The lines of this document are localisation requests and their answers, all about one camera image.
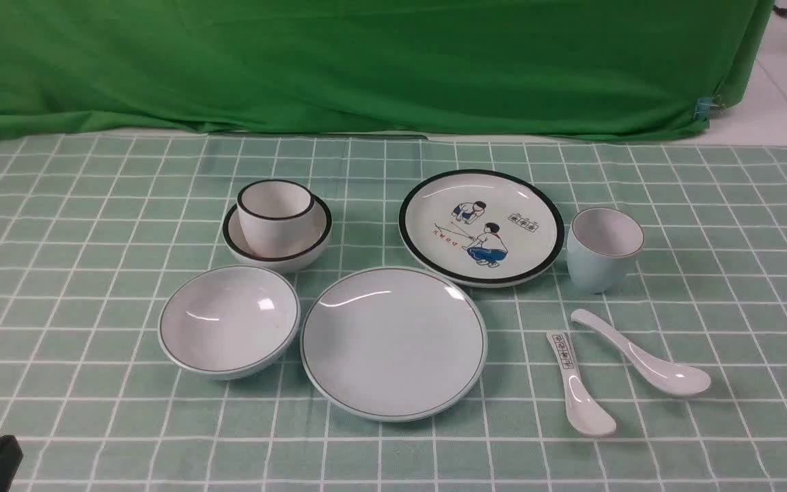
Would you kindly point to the pale blue cup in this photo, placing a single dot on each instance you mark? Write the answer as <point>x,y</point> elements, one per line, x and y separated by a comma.
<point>602,248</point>

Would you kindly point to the plain white ceramic spoon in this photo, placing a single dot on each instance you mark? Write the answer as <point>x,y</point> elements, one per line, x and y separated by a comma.
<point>667,376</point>

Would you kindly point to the white bowl black rim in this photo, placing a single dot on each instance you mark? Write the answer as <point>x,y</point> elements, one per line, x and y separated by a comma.
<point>234,239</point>

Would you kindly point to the white cup black rim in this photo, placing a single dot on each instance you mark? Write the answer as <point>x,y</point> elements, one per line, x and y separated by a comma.
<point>277,217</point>

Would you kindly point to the green backdrop cloth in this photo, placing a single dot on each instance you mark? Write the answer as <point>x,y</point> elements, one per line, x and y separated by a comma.
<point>613,71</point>

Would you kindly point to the pale blue plate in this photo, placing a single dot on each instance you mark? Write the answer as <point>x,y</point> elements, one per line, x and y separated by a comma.
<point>394,344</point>

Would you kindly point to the illustrated plate black rim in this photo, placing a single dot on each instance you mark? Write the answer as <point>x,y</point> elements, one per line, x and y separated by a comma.
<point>480,228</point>

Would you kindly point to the white spoon with characters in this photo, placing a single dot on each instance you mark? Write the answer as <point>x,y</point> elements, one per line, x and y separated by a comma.
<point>583,413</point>

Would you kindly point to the blue binder clip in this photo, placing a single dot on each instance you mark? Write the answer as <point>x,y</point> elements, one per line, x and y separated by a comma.
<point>703,109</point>

